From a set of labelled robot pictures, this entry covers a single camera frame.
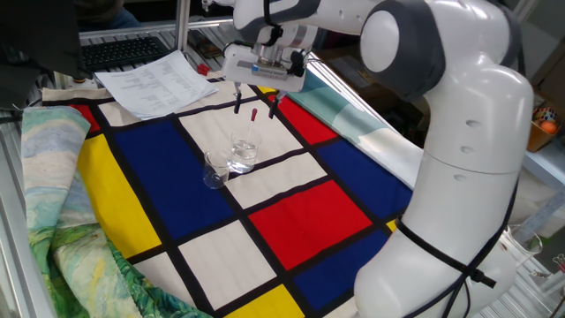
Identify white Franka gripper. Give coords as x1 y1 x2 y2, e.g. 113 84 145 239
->
222 43 307 120

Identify glass dropper with red bulb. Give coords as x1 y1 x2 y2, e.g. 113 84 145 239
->
242 108 260 154

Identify glass beaker with water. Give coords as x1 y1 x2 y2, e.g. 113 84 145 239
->
230 127 263 175

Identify dark flat object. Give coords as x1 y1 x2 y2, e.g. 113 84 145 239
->
187 28 224 59

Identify empty glass beaker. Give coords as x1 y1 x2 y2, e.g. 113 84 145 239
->
202 148 233 190

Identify pale teal white cloth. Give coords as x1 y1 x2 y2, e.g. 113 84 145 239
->
286 68 425 189

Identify printed paper sheets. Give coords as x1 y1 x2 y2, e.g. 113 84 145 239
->
94 49 220 121

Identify colour block tablecloth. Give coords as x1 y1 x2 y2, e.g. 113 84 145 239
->
41 79 414 318

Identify aluminium crossbar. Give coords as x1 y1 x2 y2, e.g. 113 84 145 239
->
79 16 235 41

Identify black keyboard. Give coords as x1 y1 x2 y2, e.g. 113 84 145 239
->
80 35 171 73

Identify seated person in jeans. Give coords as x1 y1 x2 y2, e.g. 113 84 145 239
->
74 0 145 33

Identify green painted landscape cloth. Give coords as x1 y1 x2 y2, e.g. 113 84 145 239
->
20 105 213 318

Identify black monitor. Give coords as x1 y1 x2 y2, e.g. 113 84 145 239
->
0 0 92 111

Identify brown wooden basket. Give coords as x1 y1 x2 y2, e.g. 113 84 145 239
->
526 107 561 154

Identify pale blue shelf board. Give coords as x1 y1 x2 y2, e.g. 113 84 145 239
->
523 140 565 191

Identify aluminium frame post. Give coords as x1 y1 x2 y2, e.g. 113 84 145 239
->
174 0 192 53

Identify black cable harness on arm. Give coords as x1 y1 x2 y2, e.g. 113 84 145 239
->
260 0 526 318

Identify aluminium table edge rail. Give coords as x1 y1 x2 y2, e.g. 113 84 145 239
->
0 112 58 318

